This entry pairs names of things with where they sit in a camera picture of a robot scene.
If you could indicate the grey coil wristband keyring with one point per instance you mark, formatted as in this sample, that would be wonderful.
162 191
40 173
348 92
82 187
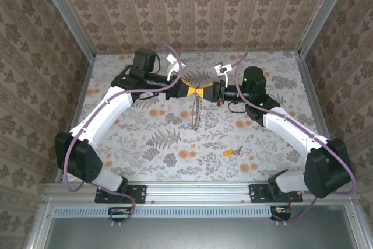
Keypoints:
199 109

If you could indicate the key with amber cap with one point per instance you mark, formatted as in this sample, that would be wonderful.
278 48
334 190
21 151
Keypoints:
228 153

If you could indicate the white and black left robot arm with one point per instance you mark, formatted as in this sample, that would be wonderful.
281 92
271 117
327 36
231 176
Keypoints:
99 117

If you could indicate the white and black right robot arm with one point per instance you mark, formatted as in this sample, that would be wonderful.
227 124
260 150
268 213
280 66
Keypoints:
291 129

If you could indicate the black controller board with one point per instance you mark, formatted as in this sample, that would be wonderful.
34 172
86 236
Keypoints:
281 215
118 215

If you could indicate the grey metal sheet panel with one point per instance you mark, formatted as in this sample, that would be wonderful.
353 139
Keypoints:
189 234

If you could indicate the aluminium side rail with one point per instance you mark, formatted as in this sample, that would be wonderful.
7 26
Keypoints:
314 94
81 94

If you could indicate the aluminium frame post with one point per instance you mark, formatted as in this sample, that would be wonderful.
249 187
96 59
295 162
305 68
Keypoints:
66 13
323 13

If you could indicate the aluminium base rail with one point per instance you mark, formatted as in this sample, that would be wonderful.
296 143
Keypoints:
198 192

